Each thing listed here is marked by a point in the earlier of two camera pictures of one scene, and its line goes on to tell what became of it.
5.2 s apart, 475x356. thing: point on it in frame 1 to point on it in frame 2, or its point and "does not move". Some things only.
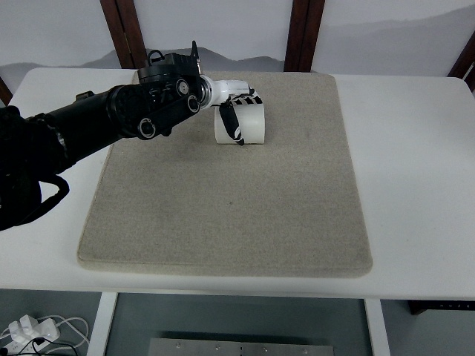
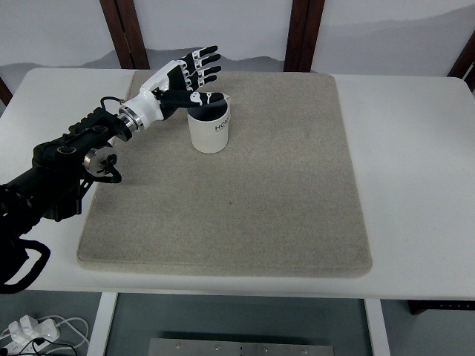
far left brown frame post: (6, 93) does not move
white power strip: (28, 334) does not move
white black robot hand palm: (229, 93) to (171, 88)
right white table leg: (378, 327) does not move
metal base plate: (239, 346) does not move
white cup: (251, 121) to (209, 126)
